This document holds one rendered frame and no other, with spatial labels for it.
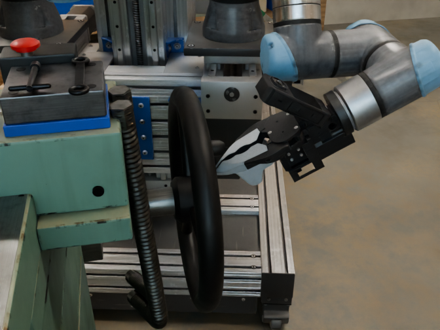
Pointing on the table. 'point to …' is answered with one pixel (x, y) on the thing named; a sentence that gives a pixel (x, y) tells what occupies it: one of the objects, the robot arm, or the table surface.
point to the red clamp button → (25, 44)
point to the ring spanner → (79, 76)
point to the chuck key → (31, 80)
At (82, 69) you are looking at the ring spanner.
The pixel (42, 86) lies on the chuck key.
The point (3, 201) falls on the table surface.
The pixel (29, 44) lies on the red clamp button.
